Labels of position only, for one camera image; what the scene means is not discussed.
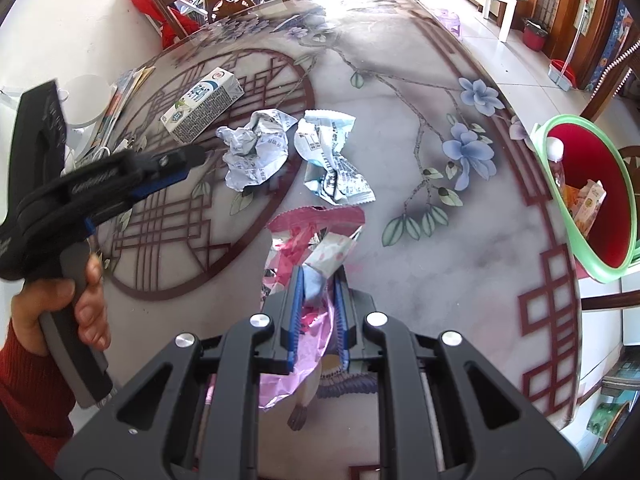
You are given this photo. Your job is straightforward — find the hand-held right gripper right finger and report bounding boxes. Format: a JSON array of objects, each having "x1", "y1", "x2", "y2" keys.
[{"x1": 334, "y1": 266, "x2": 586, "y2": 480}]

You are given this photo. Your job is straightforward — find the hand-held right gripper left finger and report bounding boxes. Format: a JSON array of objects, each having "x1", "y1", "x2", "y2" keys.
[{"x1": 55, "y1": 266, "x2": 306, "y2": 480}]

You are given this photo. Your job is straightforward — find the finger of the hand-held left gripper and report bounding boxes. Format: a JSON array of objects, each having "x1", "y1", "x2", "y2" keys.
[
  {"x1": 142, "y1": 146, "x2": 207, "y2": 177},
  {"x1": 127, "y1": 167, "x2": 193, "y2": 199}
]

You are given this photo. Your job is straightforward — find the pink plastic wrapper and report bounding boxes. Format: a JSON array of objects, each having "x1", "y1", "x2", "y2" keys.
[{"x1": 257, "y1": 205, "x2": 366, "y2": 411}]

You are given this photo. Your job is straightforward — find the printed paper ball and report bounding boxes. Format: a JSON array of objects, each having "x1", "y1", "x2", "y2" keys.
[{"x1": 216, "y1": 108, "x2": 297, "y2": 192}]

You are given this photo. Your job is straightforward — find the green rimmed red bin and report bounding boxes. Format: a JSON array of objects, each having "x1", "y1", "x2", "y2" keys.
[{"x1": 530, "y1": 114, "x2": 640, "y2": 285}]

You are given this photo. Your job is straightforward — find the person's left forearm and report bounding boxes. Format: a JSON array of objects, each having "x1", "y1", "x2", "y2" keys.
[{"x1": 0, "y1": 320, "x2": 76, "y2": 461}]

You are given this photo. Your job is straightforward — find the person's left hand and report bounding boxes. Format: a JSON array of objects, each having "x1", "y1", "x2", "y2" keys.
[{"x1": 10, "y1": 252, "x2": 112, "y2": 356}]

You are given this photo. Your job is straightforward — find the white green milk carton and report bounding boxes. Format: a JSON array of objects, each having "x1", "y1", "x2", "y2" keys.
[{"x1": 160, "y1": 66, "x2": 246, "y2": 145}]

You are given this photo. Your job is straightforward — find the stack of books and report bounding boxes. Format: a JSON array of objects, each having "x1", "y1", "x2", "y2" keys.
[{"x1": 90, "y1": 66, "x2": 156, "y2": 156}]

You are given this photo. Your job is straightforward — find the white round container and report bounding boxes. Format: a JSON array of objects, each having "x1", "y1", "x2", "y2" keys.
[{"x1": 59, "y1": 75, "x2": 112, "y2": 128}]

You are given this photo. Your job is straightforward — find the red bag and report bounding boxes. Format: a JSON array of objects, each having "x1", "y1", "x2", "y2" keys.
[{"x1": 131, "y1": 0, "x2": 198, "y2": 51}]

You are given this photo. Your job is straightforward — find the crumpled blue white wrapper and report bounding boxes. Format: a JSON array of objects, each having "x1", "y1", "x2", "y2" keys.
[{"x1": 294, "y1": 110, "x2": 377, "y2": 206}]

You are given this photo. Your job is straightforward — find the clear plastic bottle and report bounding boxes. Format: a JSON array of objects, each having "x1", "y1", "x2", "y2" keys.
[{"x1": 545, "y1": 137, "x2": 568, "y2": 196}]

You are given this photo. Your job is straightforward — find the orange drink carton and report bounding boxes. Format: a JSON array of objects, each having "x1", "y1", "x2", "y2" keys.
[{"x1": 565, "y1": 180, "x2": 607, "y2": 238}]

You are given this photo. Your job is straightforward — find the purple plastic stool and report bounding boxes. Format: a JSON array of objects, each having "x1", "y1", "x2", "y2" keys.
[{"x1": 434, "y1": 7, "x2": 463, "y2": 41}]

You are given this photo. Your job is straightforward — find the red white dustpan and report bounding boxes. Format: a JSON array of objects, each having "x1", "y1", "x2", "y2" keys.
[{"x1": 547, "y1": 59, "x2": 581, "y2": 92}]

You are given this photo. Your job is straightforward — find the red bucket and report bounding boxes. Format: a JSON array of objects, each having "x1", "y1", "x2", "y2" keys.
[{"x1": 521, "y1": 17, "x2": 550, "y2": 52}]

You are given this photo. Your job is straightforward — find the white coffee table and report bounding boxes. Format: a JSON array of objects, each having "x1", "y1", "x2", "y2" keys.
[{"x1": 450, "y1": 0, "x2": 532, "y2": 43}]

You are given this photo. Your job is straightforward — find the blue printed poster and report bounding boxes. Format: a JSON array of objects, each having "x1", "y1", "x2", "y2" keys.
[{"x1": 597, "y1": 0, "x2": 638, "y2": 78}]

